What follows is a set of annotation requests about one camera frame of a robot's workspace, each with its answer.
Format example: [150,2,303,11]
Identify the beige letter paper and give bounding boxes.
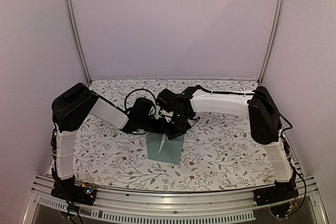
[158,134,166,154]

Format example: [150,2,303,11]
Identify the teal envelope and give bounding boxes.
[146,133,184,164]

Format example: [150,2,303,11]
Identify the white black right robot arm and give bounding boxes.
[156,86,295,183]

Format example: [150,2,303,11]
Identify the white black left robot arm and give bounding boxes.
[51,82,163,181]

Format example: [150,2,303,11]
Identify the floral patterned table mat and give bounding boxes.
[72,79,275,191]

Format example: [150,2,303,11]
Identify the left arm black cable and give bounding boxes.
[123,88,158,112]

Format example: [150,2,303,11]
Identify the aluminium front rail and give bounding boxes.
[21,177,331,223]

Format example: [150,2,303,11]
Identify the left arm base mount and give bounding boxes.
[51,178,97,206]

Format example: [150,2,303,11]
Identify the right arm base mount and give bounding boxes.
[253,182,299,206]

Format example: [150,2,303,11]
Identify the left aluminium frame post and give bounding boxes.
[64,0,92,84]

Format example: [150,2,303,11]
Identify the aluminium frame post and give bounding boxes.
[258,0,285,85]
[64,0,92,84]

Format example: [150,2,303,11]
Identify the right aluminium frame post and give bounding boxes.
[258,0,285,85]

